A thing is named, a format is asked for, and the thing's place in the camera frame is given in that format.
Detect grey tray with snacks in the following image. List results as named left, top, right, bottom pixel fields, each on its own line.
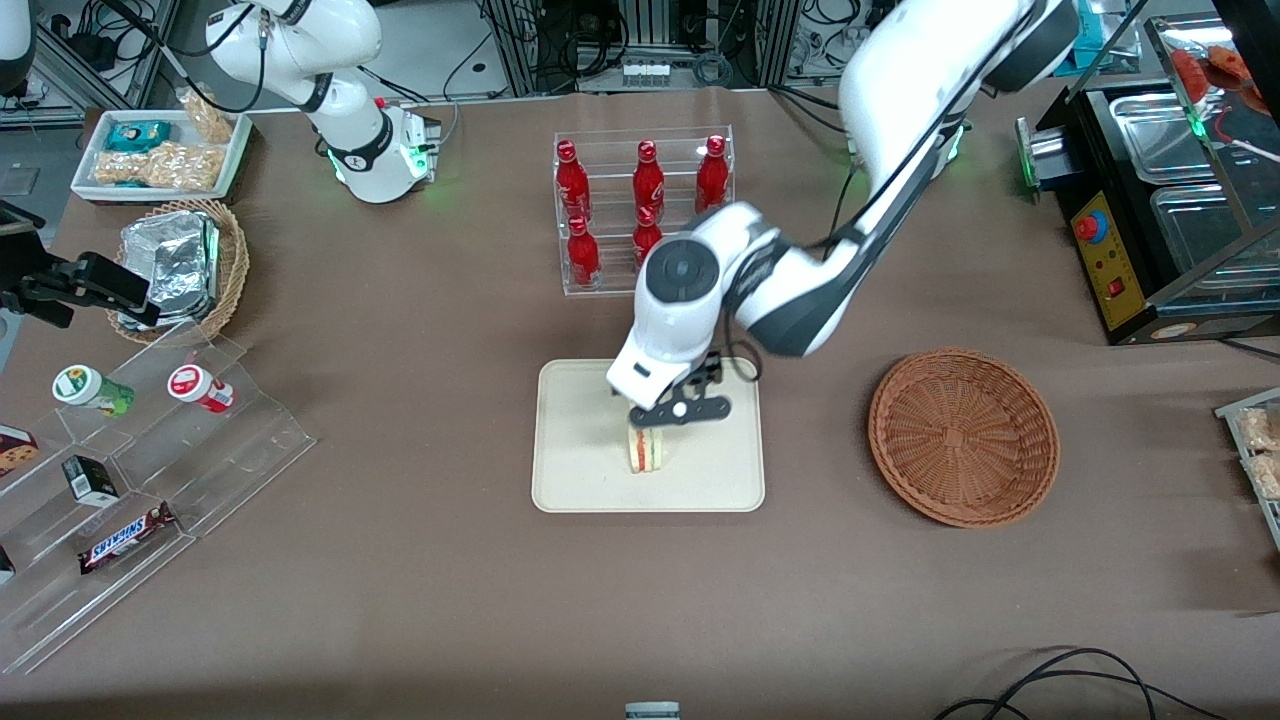
left=1214, top=387, right=1280, bottom=552

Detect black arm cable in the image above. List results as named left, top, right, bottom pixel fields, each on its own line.
left=714, top=334, right=764, bottom=388

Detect black floor cable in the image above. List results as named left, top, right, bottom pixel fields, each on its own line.
left=934, top=647, right=1233, bottom=720

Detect red Coca-Cola aluminium bottle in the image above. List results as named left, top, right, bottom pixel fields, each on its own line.
left=632, top=140, right=667, bottom=217
left=696, top=135, right=729, bottom=215
left=555, top=140, right=592, bottom=222
left=632, top=205, right=664, bottom=269
left=566, top=215, right=602, bottom=288

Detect green lidded cup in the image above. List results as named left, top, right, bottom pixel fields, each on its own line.
left=52, top=364, right=135, bottom=419

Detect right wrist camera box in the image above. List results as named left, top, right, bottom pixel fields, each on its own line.
left=70, top=252, right=153, bottom=310

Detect aluminium foil container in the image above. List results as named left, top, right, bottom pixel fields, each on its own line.
left=117, top=211, right=221, bottom=328

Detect aluminium frame equipment rack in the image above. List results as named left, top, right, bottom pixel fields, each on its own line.
left=478, top=0, right=803, bottom=97

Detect triangle sandwich with vegetables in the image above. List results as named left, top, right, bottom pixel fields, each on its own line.
left=626, top=424, right=667, bottom=475

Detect teal snack packet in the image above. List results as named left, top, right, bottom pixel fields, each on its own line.
left=104, top=119, right=174, bottom=154

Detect clear acrylic bottle rack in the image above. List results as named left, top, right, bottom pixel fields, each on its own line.
left=553, top=124, right=737, bottom=297

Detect red labelled cup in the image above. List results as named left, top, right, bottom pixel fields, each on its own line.
left=166, top=364, right=237, bottom=414

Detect clear acrylic stepped display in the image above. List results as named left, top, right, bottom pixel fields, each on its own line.
left=0, top=320, right=318, bottom=677

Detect large clear bag of nuts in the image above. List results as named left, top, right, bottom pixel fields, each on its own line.
left=92, top=142, right=227, bottom=192

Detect Snickers chocolate bar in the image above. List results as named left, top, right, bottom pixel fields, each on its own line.
left=78, top=502, right=180, bottom=575

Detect black food warmer display case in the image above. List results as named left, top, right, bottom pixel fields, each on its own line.
left=1014, top=0, right=1280, bottom=348

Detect white snack tray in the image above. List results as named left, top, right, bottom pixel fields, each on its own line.
left=70, top=107, right=254, bottom=205

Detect deep wicker basket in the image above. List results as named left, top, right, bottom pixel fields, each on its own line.
left=104, top=199, right=251, bottom=347

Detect teal cardboard box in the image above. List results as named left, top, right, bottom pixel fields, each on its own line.
left=1062, top=0, right=1133, bottom=72

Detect brown cookie box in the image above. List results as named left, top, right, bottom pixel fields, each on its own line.
left=0, top=424, right=42, bottom=480

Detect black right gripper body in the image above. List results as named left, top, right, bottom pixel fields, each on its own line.
left=0, top=260, right=78, bottom=330

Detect red glazed food pieces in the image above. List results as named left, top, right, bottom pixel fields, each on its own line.
left=1168, top=44, right=1263, bottom=99

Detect small black box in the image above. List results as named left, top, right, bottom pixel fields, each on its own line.
left=61, top=454, right=122, bottom=509

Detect small clear bag of nuts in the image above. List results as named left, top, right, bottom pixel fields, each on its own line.
left=177, top=87, right=237, bottom=145

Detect round brown wicker basket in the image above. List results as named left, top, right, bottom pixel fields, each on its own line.
left=867, top=347, right=1061, bottom=529

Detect beige plastic tray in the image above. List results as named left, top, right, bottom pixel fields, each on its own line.
left=531, top=358, right=767, bottom=514

